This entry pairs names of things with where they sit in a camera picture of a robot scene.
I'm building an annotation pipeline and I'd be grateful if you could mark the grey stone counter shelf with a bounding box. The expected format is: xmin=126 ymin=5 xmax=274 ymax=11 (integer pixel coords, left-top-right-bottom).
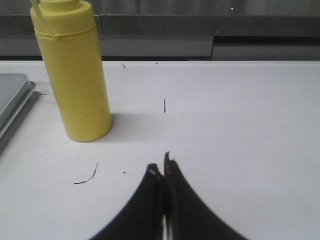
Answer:
xmin=0 ymin=14 xmax=320 ymax=62

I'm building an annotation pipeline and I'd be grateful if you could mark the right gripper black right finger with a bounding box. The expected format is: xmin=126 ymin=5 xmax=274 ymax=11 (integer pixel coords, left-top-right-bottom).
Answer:
xmin=164 ymin=152 xmax=245 ymax=240

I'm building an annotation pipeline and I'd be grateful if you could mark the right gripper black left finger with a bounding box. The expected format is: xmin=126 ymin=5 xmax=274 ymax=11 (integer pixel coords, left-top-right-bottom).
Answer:
xmin=92 ymin=163 xmax=165 ymax=240

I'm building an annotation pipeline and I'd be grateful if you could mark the yellow squeeze bottle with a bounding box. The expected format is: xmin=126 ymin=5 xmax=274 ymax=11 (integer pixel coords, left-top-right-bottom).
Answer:
xmin=30 ymin=0 xmax=112 ymax=142

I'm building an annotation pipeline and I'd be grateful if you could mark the silver digital kitchen scale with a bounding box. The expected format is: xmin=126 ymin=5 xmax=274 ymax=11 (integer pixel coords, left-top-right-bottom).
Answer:
xmin=0 ymin=72 xmax=36 ymax=138

